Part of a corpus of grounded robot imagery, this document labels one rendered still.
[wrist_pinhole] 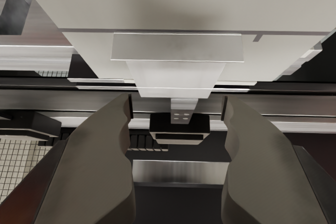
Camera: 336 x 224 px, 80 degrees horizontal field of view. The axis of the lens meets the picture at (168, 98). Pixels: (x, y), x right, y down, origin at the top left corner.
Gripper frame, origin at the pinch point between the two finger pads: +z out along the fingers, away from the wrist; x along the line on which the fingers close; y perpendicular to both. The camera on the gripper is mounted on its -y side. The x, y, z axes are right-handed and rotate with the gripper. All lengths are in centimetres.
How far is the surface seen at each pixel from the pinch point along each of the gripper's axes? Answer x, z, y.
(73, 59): -11.2, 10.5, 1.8
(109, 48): -5.3, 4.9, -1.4
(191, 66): 1.3, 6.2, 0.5
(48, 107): -28.9, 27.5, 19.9
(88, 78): -9.3, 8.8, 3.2
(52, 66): -15.4, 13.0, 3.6
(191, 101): 2.1, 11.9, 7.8
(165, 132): -1.5, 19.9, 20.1
